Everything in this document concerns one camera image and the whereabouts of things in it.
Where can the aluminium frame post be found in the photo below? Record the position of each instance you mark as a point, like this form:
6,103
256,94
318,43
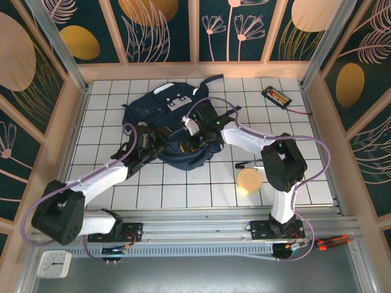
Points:
55,39
327,39

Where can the round beige disc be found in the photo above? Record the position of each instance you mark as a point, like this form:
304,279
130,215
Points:
250,181

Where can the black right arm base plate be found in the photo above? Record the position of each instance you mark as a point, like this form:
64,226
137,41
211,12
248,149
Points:
259,229

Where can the orange black hand tool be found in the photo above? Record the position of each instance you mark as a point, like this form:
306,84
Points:
333,242

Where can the black charger board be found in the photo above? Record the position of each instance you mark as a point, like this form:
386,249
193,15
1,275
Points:
276,96

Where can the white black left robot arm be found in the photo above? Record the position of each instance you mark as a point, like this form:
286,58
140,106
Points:
100,180

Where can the black pen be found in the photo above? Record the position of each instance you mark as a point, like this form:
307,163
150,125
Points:
241,165

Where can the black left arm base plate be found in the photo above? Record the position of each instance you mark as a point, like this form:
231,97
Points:
134,232

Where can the aluminium mounting rail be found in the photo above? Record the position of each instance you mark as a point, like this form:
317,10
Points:
198,227

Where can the navy blue backpack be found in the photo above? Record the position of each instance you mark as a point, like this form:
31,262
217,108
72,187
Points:
152,107

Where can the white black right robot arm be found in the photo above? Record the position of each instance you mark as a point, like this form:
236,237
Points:
244,140

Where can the white square clock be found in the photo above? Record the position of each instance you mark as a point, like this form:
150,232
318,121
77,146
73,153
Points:
54,264

